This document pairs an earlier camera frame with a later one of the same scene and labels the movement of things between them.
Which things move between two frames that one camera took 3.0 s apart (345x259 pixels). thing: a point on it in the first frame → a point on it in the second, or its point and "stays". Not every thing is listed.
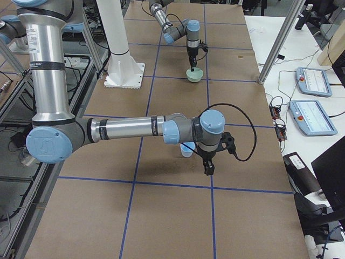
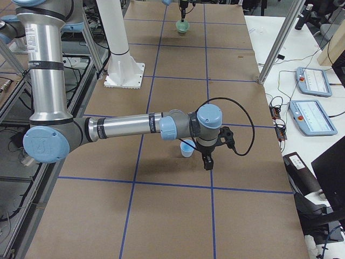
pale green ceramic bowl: [194, 76] → [183, 27]
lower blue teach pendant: [311, 118] stays
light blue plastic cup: [186, 151] stays
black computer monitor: [326, 222] stays
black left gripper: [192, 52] → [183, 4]
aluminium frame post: [294, 11] stays
